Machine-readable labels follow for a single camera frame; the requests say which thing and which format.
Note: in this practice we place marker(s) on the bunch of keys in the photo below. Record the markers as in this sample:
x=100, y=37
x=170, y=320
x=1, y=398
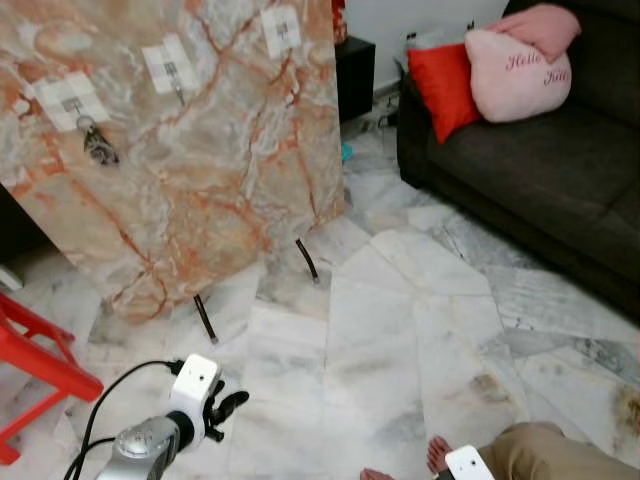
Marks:
x=100, y=148

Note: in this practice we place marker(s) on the black board stand leg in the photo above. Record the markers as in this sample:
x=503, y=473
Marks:
x=307, y=260
x=205, y=318

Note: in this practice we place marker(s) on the person's bare foot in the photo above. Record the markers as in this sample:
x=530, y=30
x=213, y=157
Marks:
x=380, y=475
x=439, y=455

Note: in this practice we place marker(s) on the red plastic stool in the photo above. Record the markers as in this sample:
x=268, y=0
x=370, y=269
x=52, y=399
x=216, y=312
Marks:
x=40, y=360

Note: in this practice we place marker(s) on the marble pattern board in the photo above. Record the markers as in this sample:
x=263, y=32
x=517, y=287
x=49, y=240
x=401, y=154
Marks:
x=200, y=170

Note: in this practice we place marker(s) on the white cabinet leg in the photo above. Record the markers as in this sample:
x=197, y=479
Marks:
x=8, y=278

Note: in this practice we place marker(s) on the person's khaki trouser leg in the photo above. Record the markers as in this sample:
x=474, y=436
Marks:
x=560, y=455

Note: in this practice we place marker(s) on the small teal floor object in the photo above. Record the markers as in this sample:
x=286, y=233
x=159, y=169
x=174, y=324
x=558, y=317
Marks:
x=346, y=153

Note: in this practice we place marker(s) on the black side table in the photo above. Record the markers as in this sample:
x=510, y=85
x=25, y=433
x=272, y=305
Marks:
x=355, y=80

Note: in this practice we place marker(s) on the dark fabric sofa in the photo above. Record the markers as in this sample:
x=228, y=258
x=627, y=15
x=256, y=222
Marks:
x=540, y=180

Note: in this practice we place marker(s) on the red cushion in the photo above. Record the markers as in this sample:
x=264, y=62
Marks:
x=440, y=90

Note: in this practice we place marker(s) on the red patterned jar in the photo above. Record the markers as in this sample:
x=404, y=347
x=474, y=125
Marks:
x=339, y=20

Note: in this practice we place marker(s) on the pink Hello Kitty cushion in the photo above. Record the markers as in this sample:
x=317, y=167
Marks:
x=515, y=85

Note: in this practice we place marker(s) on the plain pink cushion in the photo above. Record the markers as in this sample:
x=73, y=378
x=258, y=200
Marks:
x=545, y=25

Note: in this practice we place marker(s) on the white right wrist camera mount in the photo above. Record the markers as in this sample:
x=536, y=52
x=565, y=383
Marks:
x=470, y=463

